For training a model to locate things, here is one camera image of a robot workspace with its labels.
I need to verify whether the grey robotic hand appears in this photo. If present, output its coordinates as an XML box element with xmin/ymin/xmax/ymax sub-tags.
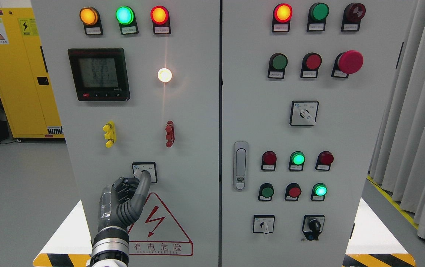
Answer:
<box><xmin>97</xmin><ymin>171</ymin><xmax>152</xmax><ymax>231</ymax></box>

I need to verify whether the white rotary switch door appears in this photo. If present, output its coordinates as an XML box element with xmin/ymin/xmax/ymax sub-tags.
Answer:
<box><xmin>132</xmin><ymin>162</ymin><xmax>158</xmax><ymax>184</ymax></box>

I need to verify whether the red electric danger sign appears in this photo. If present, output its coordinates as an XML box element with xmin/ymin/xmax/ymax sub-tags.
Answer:
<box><xmin>127</xmin><ymin>192</ymin><xmax>193</xmax><ymax>256</ymax></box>

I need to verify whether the yellow terminal block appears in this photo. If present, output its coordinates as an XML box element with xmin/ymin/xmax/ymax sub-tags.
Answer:
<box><xmin>103</xmin><ymin>121</ymin><xmax>116</xmax><ymax>148</ymax></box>

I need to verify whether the red terminal block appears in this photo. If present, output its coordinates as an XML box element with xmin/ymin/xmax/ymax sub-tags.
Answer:
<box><xmin>165</xmin><ymin>121</ymin><xmax>175</xmax><ymax>148</ymax></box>

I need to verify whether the left grey cabinet door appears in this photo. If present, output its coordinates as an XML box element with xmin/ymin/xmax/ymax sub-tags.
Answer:
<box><xmin>31</xmin><ymin>0</ymin><xmax>220</xmax><ymax>267</ymax></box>

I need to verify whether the grey cabinet door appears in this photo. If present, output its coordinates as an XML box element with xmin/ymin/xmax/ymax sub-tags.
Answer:
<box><xmin>31</xmin><ymin>0</ymin><xmax>220</xmax><ymax>267</ymax></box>
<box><xmin>221</xmin><ymin>0</ymin><xmax>415</xmax><ymax>267</ymax></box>

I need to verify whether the black digital power meter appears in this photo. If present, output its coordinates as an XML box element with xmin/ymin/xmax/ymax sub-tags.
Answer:
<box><xmin>68</xmin><ymin>48</ymin><xmax>130</xmax><ymax>101</ymax></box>

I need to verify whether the small clear light bulb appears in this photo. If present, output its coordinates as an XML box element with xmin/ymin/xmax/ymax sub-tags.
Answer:
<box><xmin>157</xmin><ymin>67</ymin><xmax>172</xmax><ymax>83</ymax></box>

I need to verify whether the green push button lower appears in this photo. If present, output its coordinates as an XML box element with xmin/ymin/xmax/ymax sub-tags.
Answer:
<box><xmin>258</xmin><ymin>183</ymin><xmax>275</xmax><ymax>201</ymax></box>

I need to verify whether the green push button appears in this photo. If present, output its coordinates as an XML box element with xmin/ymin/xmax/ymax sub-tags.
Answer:
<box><xmin>267</xmin><ymin>53</ymin><xmax>288</xmax><ymax>79</ymax></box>
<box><xmin>258</xmin><ymin>183</ymin><xmax>275</xmax><ymax>201</ymax></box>

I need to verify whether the dark red lamp middle left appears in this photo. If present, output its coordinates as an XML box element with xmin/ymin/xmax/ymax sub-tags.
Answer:
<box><xmin>261</xmin><ymin>151</ymin><xmax>277</xmax><ymax>171</ymax></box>

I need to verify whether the dark red lamp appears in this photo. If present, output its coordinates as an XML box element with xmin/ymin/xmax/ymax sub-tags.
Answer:
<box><xmin>315</xmin><ymin>151</ymin><xmax>334</xmax><ymax>171</ymax></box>
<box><xmin>261</xmin><ymin>151</ymin><xmax>277</xmax><ymax>171</ymax></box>

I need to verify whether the red push button lower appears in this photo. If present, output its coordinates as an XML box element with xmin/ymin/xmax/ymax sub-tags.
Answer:
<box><xmin>285</xmin><ymin>183</ymin><xmax>302</xmax><ymax>201</ymax></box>

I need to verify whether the red push button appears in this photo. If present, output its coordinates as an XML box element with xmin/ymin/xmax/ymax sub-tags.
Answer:
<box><xmin>300</xmin><ymin>52</ymin><xmax>322</xmax><ymax>78</ymax></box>
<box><xmin>285</xmin><ymin>183</ymin><xmax>302</xmax><ymax>201</ymax></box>

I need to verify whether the lit green lamp middle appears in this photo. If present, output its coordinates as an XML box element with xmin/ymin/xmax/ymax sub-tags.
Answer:
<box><xmin>288</xmin><ymin>151</ymin><xmax>306</xmax><ymax>171</ymax></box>

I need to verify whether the green indicator lamp top left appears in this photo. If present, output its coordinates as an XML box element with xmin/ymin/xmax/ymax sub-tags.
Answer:
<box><xmin>116</xmin><ymin>6</ymin><xmax>139</xmax><ymax>35</ymax></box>

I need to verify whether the orange indicator lamp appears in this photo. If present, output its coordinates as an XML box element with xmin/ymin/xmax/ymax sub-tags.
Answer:
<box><xmin>80</xmin><ymin>7</ymin><xmax>103</xmax><ymax>36</ymax></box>

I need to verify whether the red indicator lamp top left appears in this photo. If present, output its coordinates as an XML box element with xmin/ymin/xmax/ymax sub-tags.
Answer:
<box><xmin>150</xmin><ymin>6</ymin><xmax>171</xmax><ymax>35</ymax></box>

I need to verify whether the red indicator lamp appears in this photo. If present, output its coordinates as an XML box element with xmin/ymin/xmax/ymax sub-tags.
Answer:
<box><xmin>272</xmin><ymin>3</ymin><xmax>293</xmax><ymax>33</ymax></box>
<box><xmin>150</xmin><ymin>6</ymin><xmax>171</xmax><ymax>35</ymax></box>

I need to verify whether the lit green button lower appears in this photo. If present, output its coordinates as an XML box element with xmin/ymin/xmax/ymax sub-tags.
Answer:
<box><xmin>310</xmin><ymin>182</ymin><xmax>328</xmax><ymax>201</ymax></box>

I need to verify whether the yellow safety storage cabinet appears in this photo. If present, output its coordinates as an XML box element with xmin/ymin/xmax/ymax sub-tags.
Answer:
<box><xmin>0</xmin><ymin>7</ymin><xmax>64</xmax><ymax>140</ymax></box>

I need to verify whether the dark red lamp middle right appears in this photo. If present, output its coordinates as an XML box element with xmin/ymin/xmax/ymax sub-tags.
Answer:
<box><xmin>315</xmin><ymin>151</ymin><xmax>334</xmax><ymax>171</ymax></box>

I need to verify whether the green push button upper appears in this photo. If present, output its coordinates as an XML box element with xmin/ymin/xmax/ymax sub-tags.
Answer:
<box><xmin>267</xmin><ymin>53</ymin><xmax>288</xmax><ymax>79</ymax></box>

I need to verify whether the right grey cabinet door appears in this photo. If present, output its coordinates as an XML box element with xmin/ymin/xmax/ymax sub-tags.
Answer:
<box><xmin>221</xmin><ymin>0</ymin><xmax>415</xmax><ymax>267</ymax></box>

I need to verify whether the red push button upper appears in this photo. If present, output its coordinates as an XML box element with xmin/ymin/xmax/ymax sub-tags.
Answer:
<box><xmin>300</xmin><ymin>52</ymin><xmax>322</xmax><ymax>78</ymax></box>

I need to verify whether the red indicator lamp top right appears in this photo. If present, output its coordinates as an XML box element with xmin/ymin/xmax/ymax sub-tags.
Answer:
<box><xmin>272</xmin><ymin>3</ymin><xmax>293</xmax><ymax>33</ymax></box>

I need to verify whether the red emergency stop button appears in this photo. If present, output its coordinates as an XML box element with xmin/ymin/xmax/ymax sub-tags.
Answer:
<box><xmin>331</xmin><ymin>50</ymin><xmax>364</xmax><ymax>78</ymax></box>

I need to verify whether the dark green indicator lamp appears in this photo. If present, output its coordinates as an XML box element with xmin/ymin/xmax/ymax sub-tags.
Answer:
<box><xmin>306</xmin><ymin>2</ymin><xmax>329</xmax><ymax>32</ymax></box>

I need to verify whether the grey curtain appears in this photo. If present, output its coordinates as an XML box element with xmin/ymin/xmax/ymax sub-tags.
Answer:
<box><xmin>370</xmin><ymin>0</ymin><xmax>425</xmax><ymax>241</ymax></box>

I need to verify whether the dark red buzzer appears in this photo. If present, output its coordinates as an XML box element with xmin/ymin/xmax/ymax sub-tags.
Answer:
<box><xmin>341</xmin><ymin>2</ymin><xmax>366</xmax><ymax>32</ymax></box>

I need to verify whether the silver door lock handle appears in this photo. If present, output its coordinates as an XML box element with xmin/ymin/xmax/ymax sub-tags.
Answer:
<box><xmin>233</xmin><ymin>141</ymin><xmax>249</xmax><ymax>191</ymax></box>

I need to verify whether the white rotary switch lower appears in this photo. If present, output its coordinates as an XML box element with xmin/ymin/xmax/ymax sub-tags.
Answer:
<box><xmin>252</xmin><ymin>215</ymin><xmax>275</xmax><ymax>235</ymax></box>

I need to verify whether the black knob selector switch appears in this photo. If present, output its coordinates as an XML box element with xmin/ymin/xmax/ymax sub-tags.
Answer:
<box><xmin>302</xmin><ymin>215</ymin><xmax>325</xmax><ymax>241</ymax></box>

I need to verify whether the white rotary selector switch upper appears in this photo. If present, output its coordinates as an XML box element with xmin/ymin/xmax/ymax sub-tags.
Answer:
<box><xmin>289</xmin><ymin>101</ymin><xmax>319</xmax><ymax>126</ymax></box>

